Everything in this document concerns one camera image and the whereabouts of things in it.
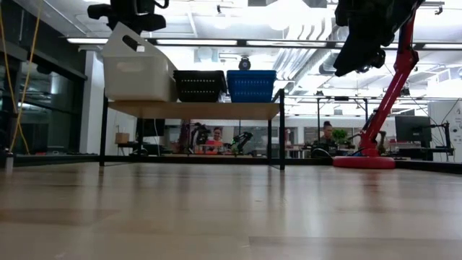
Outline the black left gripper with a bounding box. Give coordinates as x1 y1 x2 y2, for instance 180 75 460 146
87 0 167 53

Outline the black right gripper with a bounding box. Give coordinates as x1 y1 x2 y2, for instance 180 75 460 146
334 1 394 77

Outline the white cabinet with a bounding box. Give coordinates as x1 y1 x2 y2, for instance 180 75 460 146
427 100 462 163

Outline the wooden shelf with black frame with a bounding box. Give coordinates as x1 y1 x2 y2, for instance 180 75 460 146
99 87 287 171

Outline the black background screen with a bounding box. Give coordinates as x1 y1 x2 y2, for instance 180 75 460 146
136 118 166 137

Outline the black rig frame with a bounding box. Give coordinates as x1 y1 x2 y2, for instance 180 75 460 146
14 153 462 175

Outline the yellow cord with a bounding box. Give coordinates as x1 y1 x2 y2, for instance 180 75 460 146
9 0 43 152
0 5 30 156

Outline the person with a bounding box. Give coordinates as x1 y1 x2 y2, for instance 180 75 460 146
212 126 225 147
317 121 339 158

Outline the overhead light bar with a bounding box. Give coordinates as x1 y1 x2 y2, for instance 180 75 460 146
66 37 462 51

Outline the green potted plant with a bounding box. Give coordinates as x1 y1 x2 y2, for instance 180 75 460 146
331 129 350 145

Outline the black metal rack frame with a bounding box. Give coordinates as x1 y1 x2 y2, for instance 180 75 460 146
316 95 370 138

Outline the black monitor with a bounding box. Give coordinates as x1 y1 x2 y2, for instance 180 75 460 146
394 115 433 144

